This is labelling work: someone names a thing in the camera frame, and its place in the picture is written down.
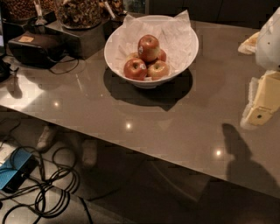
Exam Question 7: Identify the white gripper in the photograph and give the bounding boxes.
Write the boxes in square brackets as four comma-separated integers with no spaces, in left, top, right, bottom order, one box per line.
[238,7,280,130]

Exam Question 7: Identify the red apple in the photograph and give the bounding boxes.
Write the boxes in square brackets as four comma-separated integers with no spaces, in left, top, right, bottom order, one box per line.
[147,60,170,81]
[137,34,160,62]
[157,49,167,61]
[123,58,147,81]

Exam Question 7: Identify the white ceramic bowl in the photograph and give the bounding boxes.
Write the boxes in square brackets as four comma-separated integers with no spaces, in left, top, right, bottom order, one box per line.
[104,11,199,88]

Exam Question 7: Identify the back left yellowish apple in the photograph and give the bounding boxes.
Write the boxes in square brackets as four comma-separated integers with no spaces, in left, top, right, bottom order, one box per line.
[126,52,139,61]

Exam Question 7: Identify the white paper liner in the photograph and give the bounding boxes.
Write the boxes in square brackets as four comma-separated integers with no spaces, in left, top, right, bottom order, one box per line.
[112,10,196,77]

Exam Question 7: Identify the grey jar stand block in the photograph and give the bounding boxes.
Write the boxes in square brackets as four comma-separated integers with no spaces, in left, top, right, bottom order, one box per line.
[46,21,106,60]

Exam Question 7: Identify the right white shoe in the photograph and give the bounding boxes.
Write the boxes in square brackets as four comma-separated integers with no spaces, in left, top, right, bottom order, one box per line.
[82,139,97,169]

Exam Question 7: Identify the white shoe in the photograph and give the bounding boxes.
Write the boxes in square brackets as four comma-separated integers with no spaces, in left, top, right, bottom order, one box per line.
[82,139,97,169]
[36,126,57,152]

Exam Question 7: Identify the glass jar of granola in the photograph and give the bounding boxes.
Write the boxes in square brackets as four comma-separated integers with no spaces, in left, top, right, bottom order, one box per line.
[55,0,101,30]

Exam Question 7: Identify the black VR headset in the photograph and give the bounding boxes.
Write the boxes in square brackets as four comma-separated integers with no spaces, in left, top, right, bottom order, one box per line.
[7,31,66,69]

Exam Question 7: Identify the metal scoop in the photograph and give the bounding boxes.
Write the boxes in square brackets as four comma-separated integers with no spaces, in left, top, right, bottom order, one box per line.
[33,0,47,25]

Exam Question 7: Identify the left white shoe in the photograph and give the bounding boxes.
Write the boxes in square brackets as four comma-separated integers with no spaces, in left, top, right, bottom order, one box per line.
[36,126,57,152]

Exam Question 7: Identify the glass jar of nuts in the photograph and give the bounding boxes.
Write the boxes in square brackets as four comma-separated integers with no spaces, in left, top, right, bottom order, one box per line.
[1,0,57,22]

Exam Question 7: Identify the blue electronics box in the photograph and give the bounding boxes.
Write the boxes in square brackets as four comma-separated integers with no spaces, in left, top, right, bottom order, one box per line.
[0,148,38,193]

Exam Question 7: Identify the black headset cable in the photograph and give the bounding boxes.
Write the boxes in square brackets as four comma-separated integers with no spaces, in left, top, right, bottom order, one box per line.
[47,56,81,75]

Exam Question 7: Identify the black floor cables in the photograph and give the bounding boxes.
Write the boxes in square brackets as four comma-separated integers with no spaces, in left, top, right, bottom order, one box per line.
[0,117,95,224]

